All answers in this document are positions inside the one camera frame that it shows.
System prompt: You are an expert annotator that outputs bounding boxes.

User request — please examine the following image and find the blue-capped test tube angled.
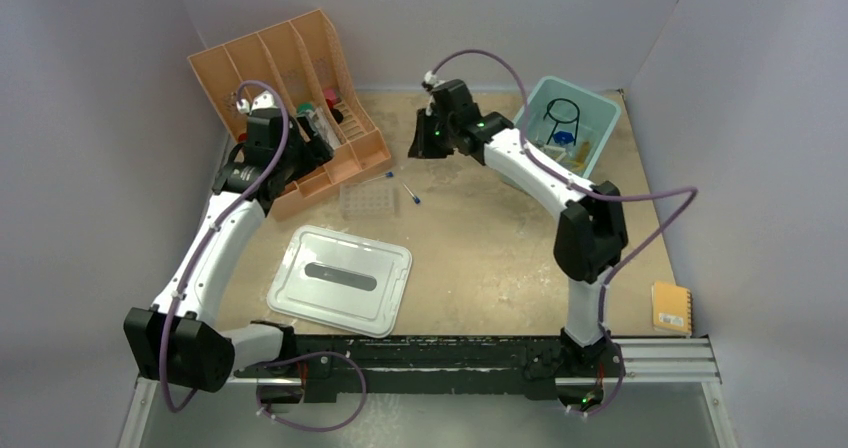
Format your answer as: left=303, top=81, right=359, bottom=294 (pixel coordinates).
left=401, top=182, right=421, bottom=205

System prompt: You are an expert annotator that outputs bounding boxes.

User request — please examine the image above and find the clear test tube rack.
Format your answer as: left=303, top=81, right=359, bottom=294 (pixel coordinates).
left=339, top=185, right=397, bottom=219

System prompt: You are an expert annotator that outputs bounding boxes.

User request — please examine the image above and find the blue hexagonal plastic piece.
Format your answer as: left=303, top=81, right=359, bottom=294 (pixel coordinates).
left=552, top=131, right=575, bottom=146

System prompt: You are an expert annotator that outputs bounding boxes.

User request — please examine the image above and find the brown test tube brush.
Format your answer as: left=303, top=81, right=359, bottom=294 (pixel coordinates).
left=571, top=141, right=591, bottom=172

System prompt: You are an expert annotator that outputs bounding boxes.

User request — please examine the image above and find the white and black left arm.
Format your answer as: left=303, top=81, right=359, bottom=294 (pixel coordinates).
left=123, top=108, right=332, bottom=392

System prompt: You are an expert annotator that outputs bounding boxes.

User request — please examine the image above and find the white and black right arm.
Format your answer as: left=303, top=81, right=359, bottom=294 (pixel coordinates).
left=408, top=79, right=628, bottom=375

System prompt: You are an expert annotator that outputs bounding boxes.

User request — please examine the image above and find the blue-capped test tube by organizer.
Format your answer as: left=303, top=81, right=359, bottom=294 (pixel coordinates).
left=360, top=171, right=395, bottom=184

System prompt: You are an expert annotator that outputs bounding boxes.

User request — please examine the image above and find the red black item in organizer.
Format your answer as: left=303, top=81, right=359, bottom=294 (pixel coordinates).
left=323, top=88, right=344, bottom=124

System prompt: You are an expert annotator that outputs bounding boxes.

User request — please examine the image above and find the peach plastic desk organizer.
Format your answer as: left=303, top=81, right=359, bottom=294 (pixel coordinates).
left=188, top=10, right=393, bottom=221

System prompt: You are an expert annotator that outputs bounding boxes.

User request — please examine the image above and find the mint green plastic bin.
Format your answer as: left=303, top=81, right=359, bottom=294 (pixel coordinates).
left=513, top=76, right=621, bottom=178

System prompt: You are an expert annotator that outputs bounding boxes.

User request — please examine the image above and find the white plastic bin lid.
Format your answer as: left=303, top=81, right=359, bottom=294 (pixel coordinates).
left=266, top=225, right=413, bottom=338

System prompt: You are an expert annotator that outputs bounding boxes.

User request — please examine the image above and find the yellow spiral notebook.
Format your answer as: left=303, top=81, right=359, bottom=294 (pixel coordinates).
left=652, top=281, right=693, bottom=337

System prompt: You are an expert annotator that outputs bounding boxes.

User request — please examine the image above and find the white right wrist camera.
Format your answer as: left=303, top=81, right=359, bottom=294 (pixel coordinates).
left=421, top=70, right=444, bottom=116

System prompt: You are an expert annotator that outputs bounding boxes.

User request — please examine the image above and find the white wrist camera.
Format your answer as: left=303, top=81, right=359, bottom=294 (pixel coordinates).
left=421, top=70, right=444, bottom=116
left=235, top=93, right=279, bottom=116

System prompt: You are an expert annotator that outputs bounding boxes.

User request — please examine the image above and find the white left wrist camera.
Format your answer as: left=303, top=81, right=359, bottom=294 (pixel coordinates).
left=235, top=93, right=279, bottom=116

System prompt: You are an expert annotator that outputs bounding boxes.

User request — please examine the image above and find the black wire tripod ring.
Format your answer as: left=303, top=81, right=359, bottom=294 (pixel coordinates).
left=543, top=98, right=581, bottom=142

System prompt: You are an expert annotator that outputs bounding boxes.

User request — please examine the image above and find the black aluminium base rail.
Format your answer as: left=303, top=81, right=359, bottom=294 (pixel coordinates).
left=234, top=333, right=624, bottom=407

